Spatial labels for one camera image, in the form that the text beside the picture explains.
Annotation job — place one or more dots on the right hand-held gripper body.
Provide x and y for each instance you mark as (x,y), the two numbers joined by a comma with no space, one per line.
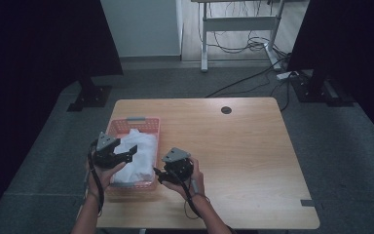
(178,167)

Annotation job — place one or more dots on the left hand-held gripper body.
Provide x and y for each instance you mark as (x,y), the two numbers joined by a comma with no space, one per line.
(105,152)

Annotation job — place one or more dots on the white shirt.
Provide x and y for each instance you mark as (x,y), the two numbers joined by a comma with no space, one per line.
(142,152)

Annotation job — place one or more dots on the pink plastic basket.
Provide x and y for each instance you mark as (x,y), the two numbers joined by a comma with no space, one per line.
(142,125)

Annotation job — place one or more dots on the person's right hand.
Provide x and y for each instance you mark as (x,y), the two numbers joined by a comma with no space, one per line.
(198,182)

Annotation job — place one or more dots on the person's left hand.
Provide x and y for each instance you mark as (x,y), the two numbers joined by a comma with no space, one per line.
(105,178)

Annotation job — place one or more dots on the black stand base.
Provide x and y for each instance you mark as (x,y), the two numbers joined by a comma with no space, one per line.
(91,96)
(321,91)

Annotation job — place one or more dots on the round black table grommet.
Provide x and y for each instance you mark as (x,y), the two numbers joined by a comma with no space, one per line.
(226,110)

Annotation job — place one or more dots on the white cabinet panel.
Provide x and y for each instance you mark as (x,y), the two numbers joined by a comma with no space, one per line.
(142,27)

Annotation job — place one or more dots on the dark curtain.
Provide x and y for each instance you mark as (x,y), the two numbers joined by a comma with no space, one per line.
(39,42)
(347,35)

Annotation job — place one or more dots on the white power strip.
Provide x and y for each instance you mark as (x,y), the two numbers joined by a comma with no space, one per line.
(284,75)

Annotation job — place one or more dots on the white metal desk frame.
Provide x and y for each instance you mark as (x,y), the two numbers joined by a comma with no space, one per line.
(240,23)

